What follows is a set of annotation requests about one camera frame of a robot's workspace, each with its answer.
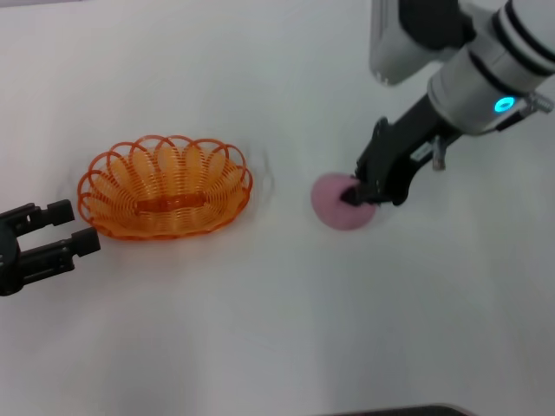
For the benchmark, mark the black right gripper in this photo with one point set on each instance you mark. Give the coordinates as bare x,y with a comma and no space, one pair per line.
394,160

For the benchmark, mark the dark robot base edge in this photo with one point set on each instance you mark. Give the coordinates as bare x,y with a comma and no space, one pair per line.
399,411

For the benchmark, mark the pink peach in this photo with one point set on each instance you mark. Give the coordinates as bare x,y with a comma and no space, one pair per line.
329,203

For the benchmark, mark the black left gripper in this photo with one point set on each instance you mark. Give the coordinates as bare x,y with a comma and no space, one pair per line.
8,264

